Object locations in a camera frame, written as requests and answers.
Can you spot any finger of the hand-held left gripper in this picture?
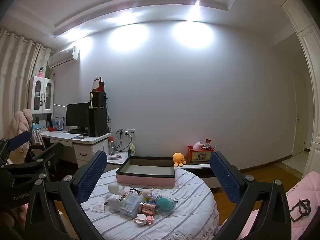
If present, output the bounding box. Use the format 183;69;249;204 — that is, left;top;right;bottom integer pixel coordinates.
4;142;64;182
0;131;32;167

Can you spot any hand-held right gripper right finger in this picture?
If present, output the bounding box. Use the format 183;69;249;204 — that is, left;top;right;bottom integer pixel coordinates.
209;151;292;240

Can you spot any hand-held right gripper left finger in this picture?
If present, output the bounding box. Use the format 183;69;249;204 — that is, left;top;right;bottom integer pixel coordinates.
24;150;108;240

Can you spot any white round-head figurine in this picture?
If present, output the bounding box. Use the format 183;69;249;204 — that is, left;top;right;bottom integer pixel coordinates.
108;183;125;195

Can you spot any white elephant toy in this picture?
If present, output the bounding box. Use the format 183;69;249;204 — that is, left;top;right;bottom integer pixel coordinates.
104;194;123;212

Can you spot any clear plastic box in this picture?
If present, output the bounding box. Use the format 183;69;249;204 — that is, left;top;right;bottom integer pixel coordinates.
119;192;144;217

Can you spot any pink storage box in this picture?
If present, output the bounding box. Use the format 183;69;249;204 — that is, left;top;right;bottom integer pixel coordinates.
116;156;176;187

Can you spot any small big-headed doll figurine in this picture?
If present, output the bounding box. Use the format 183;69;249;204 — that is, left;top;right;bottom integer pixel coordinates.
142;189;154;202

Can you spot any blue rectangular box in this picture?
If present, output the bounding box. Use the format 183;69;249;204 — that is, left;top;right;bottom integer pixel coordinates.
139;201;157;217

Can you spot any teal round compact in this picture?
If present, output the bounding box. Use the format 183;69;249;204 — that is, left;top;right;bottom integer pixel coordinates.
156;196;175;215

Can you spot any pink padded jacket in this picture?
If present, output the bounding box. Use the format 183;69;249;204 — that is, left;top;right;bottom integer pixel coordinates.
11;109;33;155

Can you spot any white desk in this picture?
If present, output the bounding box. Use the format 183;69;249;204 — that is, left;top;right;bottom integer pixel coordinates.
40;130;112;170

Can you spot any low dark-topped cabinet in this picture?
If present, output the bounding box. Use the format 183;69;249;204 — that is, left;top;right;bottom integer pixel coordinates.
184;163;221;190

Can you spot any red storage crate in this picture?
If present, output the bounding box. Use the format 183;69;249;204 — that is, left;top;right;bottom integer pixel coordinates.
187;145;215;163

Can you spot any blue printed box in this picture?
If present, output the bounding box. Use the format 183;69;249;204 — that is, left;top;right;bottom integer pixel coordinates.
53;115;65;130

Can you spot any water bottle with red cap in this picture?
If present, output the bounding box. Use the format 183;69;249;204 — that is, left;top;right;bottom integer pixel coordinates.
108;135;117;155

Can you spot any black computer monitor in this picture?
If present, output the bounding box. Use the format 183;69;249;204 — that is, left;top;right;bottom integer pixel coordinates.
66;102;90;130

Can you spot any white glass-door cabinet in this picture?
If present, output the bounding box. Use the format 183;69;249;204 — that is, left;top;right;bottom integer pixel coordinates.
29;76;55;114

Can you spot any orange octopus plush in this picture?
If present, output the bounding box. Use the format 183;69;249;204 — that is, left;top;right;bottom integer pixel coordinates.
172;152;187;167

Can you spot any black computer tower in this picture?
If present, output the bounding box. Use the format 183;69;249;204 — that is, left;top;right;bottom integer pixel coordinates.
88;107;108;137

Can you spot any beige curtain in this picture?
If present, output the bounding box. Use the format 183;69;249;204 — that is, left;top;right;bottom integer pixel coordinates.
0;29;52;140

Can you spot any black speaker box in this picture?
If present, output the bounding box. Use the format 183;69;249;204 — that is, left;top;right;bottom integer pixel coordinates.
90;92;106;108

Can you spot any desk calendar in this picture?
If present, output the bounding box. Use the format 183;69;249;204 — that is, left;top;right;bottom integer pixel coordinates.
92;76;102;93

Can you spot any white air conditioner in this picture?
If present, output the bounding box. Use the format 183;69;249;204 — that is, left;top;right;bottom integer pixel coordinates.
48;46;80;69

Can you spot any white door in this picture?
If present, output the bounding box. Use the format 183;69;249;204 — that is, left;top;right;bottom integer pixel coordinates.
291;65;308;158

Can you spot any white wardrobe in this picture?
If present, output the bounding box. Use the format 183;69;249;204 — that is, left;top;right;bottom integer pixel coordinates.
280;0;320;180

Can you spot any black power cable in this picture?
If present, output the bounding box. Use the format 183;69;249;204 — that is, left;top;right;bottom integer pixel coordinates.
115;130;133;153

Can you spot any black frame object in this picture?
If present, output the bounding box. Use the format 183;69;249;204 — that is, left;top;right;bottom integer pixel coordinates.
289;199;312;222

